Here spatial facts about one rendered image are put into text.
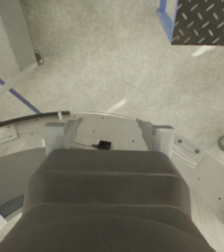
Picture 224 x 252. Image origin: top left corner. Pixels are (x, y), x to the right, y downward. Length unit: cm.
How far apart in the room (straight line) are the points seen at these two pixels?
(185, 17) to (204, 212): 54
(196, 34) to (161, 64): 67
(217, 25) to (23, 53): 103
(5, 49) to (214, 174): 109
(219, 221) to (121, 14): 106
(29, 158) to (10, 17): 82
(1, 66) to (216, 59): 126
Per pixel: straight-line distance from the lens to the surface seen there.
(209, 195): 65
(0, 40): 112
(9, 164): 72
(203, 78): 136
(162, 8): 105
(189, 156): 68
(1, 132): 91
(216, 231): 60
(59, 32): 129
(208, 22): 61
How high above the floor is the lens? 117
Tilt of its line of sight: 50 degrees down
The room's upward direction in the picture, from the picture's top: 169 degrees counter-clockwise
